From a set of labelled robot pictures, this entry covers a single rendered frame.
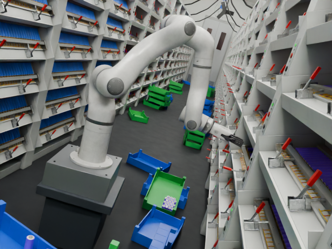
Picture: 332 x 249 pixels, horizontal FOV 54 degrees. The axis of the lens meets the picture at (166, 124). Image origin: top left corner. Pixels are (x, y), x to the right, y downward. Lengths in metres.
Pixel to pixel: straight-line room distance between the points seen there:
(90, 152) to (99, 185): 0.15
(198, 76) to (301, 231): 1.06
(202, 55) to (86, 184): 0.76
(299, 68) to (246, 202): 0.46
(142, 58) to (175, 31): 0.18
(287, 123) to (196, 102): 0.55
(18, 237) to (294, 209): 0.65
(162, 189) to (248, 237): 1.28
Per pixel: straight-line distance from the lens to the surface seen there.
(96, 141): 1.43
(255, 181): 1.14
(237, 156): 1.66
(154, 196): 2.14
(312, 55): 1.10
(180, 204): 2.20
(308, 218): 0.68
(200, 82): 1.56
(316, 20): 1.10
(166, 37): 1.42
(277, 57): 1.79
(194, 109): 1.52
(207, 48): 1.54
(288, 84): 1.08
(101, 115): 1.40
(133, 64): 1.38
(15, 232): 0.94
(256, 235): 0.99
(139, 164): 2.60
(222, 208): 1.58
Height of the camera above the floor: 0.97
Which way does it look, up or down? 13 degrees down
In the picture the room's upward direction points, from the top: 17 degrees clockwise
